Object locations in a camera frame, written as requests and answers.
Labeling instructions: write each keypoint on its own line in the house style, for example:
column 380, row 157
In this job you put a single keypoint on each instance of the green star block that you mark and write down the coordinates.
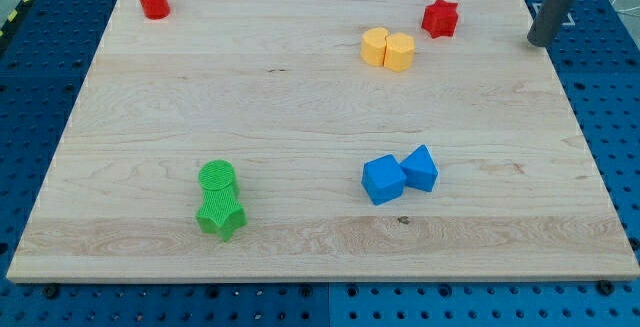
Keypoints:
column 221, row 213

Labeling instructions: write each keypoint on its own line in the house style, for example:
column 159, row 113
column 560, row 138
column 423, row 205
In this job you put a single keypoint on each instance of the red cylinder block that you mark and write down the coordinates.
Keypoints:
column 155, row 9

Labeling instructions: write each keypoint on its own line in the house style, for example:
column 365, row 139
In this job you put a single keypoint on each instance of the red star block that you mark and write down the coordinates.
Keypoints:
column 440, row 18

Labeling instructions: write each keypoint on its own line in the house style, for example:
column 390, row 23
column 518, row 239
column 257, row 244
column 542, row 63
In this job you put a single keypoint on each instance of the yellow hexagon block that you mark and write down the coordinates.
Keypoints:
column 399, row 54

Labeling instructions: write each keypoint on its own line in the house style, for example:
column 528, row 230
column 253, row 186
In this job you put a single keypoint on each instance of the blue triangle block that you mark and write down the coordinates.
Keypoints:
column 420, row 169

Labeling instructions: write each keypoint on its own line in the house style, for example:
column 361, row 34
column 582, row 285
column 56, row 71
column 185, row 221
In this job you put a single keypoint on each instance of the light wooden board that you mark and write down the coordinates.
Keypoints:
column 278, row 89

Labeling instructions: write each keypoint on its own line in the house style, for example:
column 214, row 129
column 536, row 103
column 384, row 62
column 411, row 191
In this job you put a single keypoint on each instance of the blue cube block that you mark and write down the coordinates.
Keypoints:
column 383, row 179

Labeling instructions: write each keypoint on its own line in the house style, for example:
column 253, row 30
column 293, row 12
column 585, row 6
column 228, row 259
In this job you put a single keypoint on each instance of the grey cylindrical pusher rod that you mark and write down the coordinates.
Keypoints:
column 548, row 22

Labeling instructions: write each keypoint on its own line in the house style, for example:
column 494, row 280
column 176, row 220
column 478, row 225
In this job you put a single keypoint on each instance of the green cylinder block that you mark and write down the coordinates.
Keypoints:
column 217, row 175

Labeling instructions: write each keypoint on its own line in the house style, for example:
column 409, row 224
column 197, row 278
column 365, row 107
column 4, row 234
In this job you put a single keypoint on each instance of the yellow half-round block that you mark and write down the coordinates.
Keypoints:
column 373, row 46

